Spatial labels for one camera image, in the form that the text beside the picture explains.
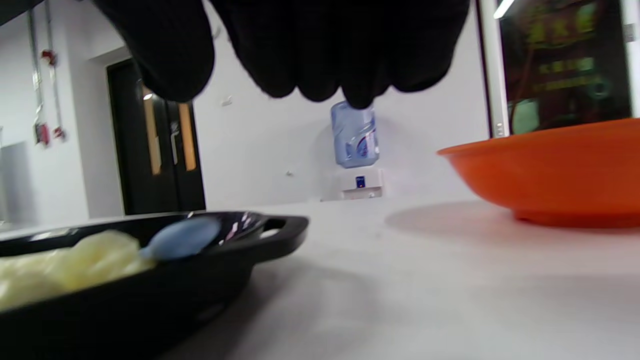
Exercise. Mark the person's right hand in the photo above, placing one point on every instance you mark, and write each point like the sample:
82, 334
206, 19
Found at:
325, 45

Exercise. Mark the orange plastic bowl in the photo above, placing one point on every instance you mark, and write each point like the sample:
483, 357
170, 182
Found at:
560, 170

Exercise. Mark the pale yellow dumpling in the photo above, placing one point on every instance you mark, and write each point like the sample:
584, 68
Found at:
100, 255
25, 290

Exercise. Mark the black frying pan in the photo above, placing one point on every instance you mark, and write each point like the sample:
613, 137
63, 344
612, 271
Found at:
125, 310

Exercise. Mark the blue dessert shovel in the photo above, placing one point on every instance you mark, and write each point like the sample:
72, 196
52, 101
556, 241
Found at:
182, 239

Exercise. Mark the grey pipes with red valves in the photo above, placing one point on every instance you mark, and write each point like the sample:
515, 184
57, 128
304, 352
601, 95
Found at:
42, 133

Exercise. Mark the white framed dark poster board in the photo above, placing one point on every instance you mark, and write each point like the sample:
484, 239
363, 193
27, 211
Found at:
565, 65

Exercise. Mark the blue jug on dispenser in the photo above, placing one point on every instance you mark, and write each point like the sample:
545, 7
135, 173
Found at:
352, 140

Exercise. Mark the black double door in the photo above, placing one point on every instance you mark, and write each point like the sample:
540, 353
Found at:
130, 165

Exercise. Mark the white water dispenser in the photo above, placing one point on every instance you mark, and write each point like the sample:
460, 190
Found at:
360, 190

